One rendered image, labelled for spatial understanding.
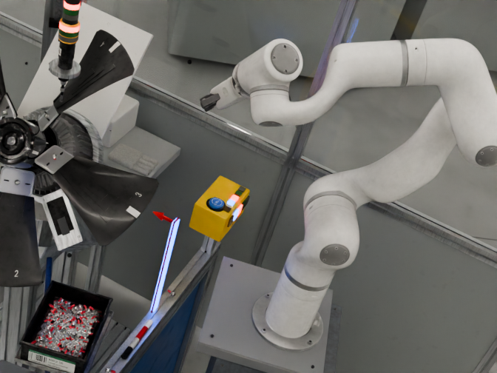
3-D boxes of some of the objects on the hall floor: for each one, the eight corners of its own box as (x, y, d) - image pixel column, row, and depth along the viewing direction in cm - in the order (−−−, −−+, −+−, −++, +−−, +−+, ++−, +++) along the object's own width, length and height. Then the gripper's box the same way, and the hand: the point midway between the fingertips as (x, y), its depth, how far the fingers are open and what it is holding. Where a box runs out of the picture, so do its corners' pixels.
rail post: (161, 402, 287) (204, 254, 239) (170, 408, 286) (215, 260, 238) (155, 410, 284) (198, 262, 236) (165, 415, 283) (210, 268, 235)
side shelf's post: (86, 306, 313) (114, 143, 261) (95, 310, 312) (123, 148, 261) (80, 311, 310) (107, 149, 258) (89, 317, 309) (117, 154, 258)
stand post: (6, 376, 280) (21, 185, 223) (26, 388, 278) (46, 199, 222) (-2, 384, 276) (10, 193, 220) (18, 397, 275) (37, 207, 218)
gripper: (276, 47, 165) (242, 69, 181) (208, 78, 157) (179, 98, 173) (291, 80, 165) (256, 98, 181) (225, 111, 158) (194, 128, 174)
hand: (220, 97), depth 176 cm, fingers open, 8 cm apart
